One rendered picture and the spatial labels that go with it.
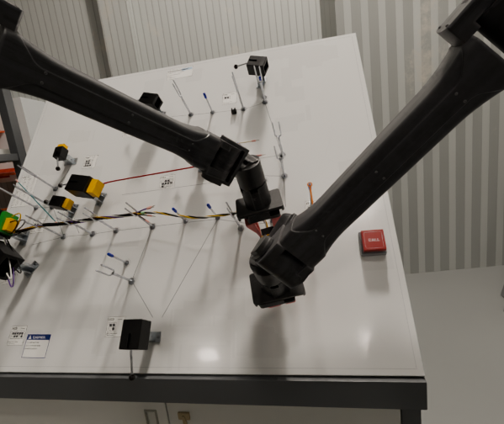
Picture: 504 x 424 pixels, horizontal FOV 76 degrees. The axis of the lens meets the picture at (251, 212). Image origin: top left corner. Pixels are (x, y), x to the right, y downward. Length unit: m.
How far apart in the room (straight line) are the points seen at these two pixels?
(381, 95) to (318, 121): 2.18
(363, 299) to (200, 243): 0.43
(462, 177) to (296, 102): 2.57
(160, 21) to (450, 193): 3.36
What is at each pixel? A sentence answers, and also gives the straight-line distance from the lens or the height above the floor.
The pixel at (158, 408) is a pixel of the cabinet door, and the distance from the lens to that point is 0.97.
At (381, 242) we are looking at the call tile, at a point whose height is 1.11.
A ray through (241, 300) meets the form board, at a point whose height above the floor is 1.00.
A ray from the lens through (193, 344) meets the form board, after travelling 0.83.
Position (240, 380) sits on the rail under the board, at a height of 0.86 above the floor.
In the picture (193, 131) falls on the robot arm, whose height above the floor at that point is 1.39.
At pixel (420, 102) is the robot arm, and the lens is 0.40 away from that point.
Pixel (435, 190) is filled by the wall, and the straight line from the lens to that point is 3.36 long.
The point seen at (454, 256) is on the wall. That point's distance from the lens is 3.60.
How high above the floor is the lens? 1.35
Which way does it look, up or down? 11 degrees down
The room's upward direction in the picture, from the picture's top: 7 degrees counter-clockwise
